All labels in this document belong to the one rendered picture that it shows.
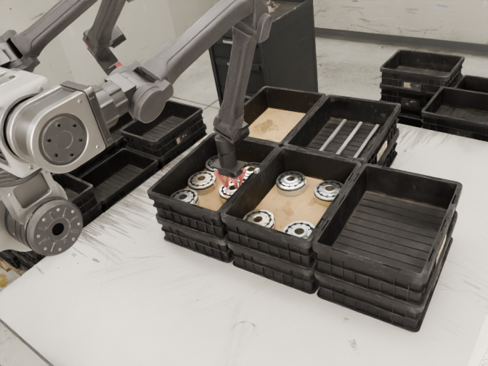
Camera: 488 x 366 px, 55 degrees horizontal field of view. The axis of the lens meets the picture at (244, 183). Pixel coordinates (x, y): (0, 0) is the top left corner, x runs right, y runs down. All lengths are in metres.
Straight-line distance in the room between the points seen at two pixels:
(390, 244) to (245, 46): 0.68
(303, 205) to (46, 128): 0.93
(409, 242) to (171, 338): 0.73
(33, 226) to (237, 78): 0.63
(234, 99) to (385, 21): 3.57
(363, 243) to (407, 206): 0.21
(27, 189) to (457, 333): 1.14
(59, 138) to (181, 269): 0.85
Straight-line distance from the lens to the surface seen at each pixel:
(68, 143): 0.87
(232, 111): 1.37
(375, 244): 1.41
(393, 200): 1.55
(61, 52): 4.48
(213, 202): 1.61
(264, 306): 1.43
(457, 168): 1.93
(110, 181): 2.73
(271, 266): 1.44
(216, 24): 1.07
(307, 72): 3.38
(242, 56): 1.25
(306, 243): 1.27
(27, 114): 0.88
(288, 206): 1.54
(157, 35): 5.13
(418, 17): 4.68
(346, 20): 4.98
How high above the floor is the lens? 1.82
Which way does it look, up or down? 37 degrees down
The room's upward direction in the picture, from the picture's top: 11 degrees counter-clockwise
